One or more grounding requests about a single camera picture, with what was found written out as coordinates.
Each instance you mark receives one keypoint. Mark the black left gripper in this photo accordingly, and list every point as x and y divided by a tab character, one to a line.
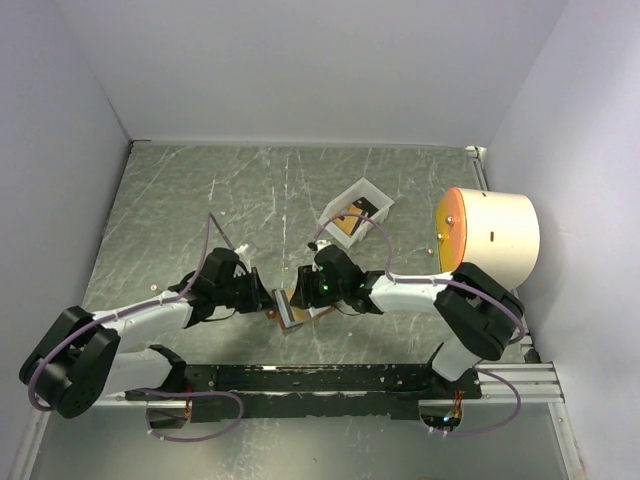
258	297

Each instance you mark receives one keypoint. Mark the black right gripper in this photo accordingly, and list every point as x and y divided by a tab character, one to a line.
301	295

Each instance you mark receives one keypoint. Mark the gold credit card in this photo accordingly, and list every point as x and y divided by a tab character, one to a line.
302	315

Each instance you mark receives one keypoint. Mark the brown leather card holder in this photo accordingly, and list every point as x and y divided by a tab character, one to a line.
289	317

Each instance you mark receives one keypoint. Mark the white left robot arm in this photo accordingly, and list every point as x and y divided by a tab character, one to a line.
87	355

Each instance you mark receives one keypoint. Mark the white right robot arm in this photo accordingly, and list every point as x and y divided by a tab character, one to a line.
484	317

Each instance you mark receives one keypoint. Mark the gold card with stripe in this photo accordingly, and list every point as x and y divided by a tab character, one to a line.
352	215

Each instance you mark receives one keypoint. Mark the white plastic card bin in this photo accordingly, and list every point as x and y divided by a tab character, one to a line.
361	188

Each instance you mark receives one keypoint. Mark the white cylinder with orange lid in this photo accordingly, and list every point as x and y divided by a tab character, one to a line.
498	232

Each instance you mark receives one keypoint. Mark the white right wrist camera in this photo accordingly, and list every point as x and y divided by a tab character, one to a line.
318	245

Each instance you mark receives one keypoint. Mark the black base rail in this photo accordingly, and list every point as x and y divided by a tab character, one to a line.
332	390

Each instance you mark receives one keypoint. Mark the aluminium extrusion rail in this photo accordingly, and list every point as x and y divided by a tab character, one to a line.
535	383

